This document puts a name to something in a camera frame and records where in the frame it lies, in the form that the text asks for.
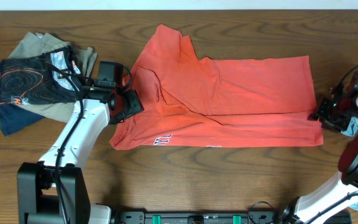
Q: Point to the khaki folded garment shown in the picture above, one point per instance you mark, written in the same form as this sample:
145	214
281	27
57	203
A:
34	45

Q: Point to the navy folded garment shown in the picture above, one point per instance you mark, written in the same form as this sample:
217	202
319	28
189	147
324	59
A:
14	119

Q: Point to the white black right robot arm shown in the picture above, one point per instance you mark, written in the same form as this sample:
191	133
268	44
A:
341	190

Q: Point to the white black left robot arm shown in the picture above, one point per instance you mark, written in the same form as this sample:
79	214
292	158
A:
53	190

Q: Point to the red orange soccer t-shirt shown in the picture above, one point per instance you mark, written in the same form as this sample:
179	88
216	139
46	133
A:
190	101

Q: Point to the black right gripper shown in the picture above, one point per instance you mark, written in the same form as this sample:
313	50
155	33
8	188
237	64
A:
322	112

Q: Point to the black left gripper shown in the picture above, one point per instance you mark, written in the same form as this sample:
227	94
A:
137	105

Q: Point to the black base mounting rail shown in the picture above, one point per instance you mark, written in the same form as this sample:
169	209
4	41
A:
263	216

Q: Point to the black folded graphic shirt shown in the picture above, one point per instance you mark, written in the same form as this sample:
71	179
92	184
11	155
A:
51	77

